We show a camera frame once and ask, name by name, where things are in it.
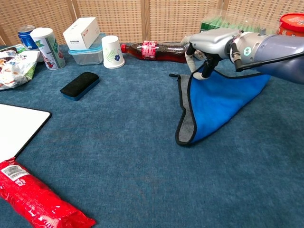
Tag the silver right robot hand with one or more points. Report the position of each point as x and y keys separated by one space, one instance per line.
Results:
x=211 y=42

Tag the grey and blue cloth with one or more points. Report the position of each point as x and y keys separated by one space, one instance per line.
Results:
x=218 y=104

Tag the small clear candy bottle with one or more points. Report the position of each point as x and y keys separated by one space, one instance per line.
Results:
x=201 y=54

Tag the clear box of green tea sachets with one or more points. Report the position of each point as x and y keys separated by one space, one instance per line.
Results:
x=228 y=23

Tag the cola bottle with red label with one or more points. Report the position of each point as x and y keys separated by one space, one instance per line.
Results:
x=164 y=52

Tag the wicker folding screen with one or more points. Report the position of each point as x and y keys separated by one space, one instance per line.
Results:
x=142 y=21

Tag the orange instant noodle cup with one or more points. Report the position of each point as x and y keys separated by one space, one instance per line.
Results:
x=293 y=25

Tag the white paper cup with flower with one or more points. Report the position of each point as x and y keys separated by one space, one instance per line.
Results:
x=112 y=53

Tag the clear container with blue lid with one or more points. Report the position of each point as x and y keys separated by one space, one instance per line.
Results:
x=86 y=57

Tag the white cardboard box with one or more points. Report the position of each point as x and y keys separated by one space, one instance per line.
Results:
x=82 y=33

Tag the black and blue board eraser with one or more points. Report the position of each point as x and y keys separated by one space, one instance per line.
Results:
x=79 y=86

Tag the blue carpet table cover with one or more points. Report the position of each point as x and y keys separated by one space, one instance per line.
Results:
x=118 y=147

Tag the white and green snack canister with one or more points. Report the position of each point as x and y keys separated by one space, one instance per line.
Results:
x=51 y=51

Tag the blue drink can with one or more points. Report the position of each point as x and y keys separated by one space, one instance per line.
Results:
x=26 y=38

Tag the light green small pack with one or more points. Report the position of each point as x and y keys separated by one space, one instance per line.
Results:
x=21 y=48

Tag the white and green snack bag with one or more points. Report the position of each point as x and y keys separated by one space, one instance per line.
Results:
x=17 y=69

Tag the dark brown biscuit package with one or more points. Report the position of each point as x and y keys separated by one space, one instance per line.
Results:
x=4 y=48

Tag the white rectangular board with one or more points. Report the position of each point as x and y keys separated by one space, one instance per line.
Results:
x=16 y=128

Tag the red snack package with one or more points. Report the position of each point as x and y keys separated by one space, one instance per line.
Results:
x=35 y=199

